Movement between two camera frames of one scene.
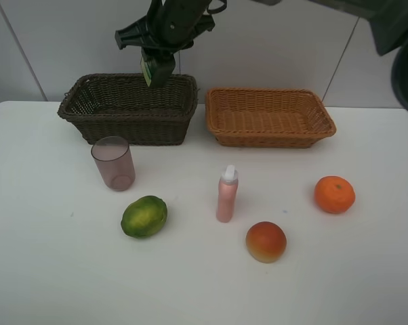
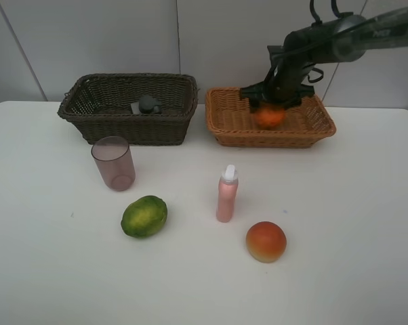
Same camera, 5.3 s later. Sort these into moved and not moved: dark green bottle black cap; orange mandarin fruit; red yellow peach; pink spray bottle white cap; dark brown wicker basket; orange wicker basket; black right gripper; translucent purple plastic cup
Moved: orange mandarin fruit; black right gripper; dark green bottle black cap
Not moved: pink spray bottle white cap; red yellow peach; translucent purple plastic cup; orange wicker basket; dark brown wicker basket
